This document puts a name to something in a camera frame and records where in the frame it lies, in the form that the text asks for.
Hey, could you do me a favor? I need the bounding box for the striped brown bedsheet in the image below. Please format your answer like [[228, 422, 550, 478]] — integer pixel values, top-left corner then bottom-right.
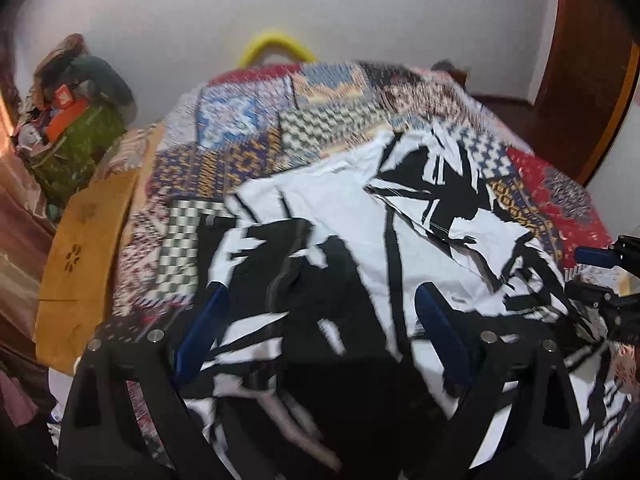
[[95, 127, 164, 182]]

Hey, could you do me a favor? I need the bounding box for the green patterned bag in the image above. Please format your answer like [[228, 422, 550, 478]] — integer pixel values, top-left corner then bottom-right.
[[27, 105, 126, 206]]

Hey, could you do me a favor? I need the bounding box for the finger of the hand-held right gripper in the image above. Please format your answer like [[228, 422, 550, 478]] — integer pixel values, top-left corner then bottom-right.
[[564, 280, 640, 345], [574, 234, 640, 276]]

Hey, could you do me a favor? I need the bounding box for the wooden lap desk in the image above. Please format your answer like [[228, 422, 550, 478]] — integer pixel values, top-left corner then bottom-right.
[[32, 125, 166, 376]]

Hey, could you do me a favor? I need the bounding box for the grey cushion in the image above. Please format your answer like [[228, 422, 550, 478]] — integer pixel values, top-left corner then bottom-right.
[[75, 55, 135, 107]]

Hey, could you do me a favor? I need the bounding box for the pink curtain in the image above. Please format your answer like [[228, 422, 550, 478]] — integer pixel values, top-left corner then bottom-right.
[[0, 35, 57, 411]]

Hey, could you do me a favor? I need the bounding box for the brown patterned cloth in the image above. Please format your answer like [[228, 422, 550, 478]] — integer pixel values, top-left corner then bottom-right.
[[34, 32, 90, 82]]

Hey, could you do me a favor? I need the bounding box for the orange flat box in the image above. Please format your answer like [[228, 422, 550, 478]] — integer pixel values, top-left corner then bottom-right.
[[46, 99, 92, 142]]

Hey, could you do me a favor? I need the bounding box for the black and white shirt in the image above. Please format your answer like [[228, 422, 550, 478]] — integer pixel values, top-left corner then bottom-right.
[[185, 127, 631, 480]]

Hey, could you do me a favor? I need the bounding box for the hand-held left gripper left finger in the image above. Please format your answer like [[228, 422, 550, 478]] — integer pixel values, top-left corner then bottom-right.
[[55, 282, 232, 480]]

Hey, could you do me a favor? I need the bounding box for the patchwork printed blanket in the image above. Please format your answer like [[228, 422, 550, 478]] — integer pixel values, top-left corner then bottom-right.
[[47, 60, 640, 480]]

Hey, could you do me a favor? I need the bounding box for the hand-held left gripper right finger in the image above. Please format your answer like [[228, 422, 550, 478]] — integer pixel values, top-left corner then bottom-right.
[[414, 281, 608, 480]]

